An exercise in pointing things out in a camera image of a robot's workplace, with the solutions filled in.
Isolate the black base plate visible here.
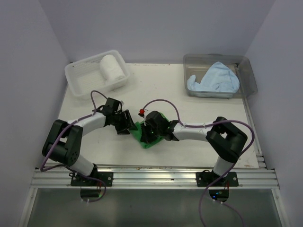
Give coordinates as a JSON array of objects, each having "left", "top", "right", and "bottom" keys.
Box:
[
  {"left": 196, "top": 170, "right": 239, "bottom": 187},
  {"left": 69, "top": 172, "right": 114, "bottom": 187}
]

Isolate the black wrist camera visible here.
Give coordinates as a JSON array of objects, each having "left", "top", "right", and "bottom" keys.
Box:
[
  {"left": 101, "top": 97, "right": 122, "bottom": 116},
  {"left": 145, "top": 111, "right": 169, "bottom": 130}
]

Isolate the white towel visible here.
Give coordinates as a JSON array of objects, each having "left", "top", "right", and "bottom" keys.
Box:
[{"left": 99, "top": 54, "right": 126, "bottom": 82}]

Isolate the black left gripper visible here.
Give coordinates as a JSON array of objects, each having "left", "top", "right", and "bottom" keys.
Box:
[{"left": 112, "top": 109, "right": 137, "bottom": 134}]

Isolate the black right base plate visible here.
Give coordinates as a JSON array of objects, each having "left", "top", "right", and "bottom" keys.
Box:
[{"left": 196, "top": 170, "right": 239, "bottom": 187}]

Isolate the white plastic basket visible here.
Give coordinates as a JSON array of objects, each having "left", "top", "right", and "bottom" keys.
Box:
[{"left": 64, "top": 50, "right": 131, "bottom": 99}]

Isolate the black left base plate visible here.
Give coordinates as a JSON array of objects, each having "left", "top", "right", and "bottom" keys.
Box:
[{"left": 69, "top": 172, "right": 114, "bottom": 187}]

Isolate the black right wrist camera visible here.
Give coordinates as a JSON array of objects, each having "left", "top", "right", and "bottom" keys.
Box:
[{"left": 145, "top": 111, "right": 169, "bottom": 130}]

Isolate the aluminium mounting rail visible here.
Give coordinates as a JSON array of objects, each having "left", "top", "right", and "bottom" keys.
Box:
[{"left": 30, "top": 155, "right": 279, "bottom": 189}]

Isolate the grey transparent plastic bin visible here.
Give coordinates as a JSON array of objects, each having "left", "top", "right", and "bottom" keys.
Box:
[{"left": 183, "top": 54, "right": 258, "bottom": 99}]

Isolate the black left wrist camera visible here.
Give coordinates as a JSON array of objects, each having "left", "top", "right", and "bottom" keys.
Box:
[{"left": 101, "top": 97, "right": 122, "bottom": 116}]

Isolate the light blue towel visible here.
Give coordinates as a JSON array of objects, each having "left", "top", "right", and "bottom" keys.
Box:
[{"left": 187, "top": 61, "right": 240, "bottom": 93}]

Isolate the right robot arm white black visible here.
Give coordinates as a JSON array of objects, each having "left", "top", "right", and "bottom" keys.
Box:
[{"left": 141, "top": 113, "right": 250, "bottom": 186}]

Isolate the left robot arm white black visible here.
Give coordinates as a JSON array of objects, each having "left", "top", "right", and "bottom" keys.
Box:
[{"left": 40, "top": 110, "right": 137, "bottom": 186}]

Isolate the green towel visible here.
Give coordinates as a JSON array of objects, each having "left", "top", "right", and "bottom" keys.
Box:
[{"left": 130, "top": 109, "right": 163, "bottom": 149}]

